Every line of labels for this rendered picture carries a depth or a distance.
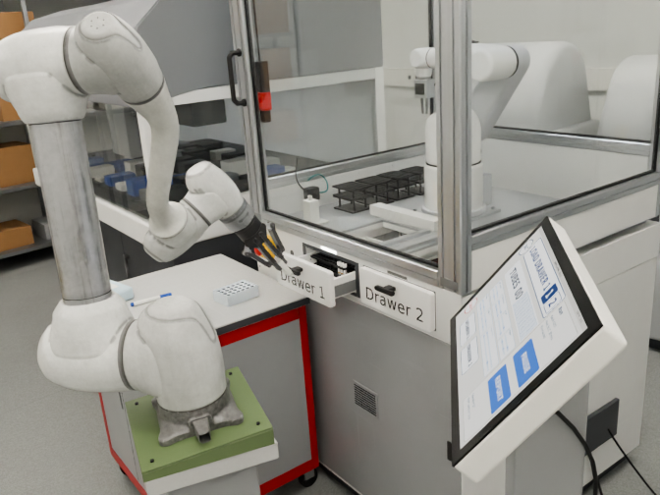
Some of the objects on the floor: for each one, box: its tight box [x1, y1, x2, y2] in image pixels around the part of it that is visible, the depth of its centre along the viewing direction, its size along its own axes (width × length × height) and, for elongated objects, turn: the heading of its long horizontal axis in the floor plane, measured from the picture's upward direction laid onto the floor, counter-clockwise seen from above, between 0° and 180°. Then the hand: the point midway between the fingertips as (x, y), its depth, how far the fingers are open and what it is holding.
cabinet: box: [257, 256, 657, 495], centre depth 247 cm, size 95×103×80 cm
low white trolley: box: [98, 253, 319, 495], centre depth 239 cm, size 58×62×76 cm
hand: (283, 266), depth 198 cm, fingers closed
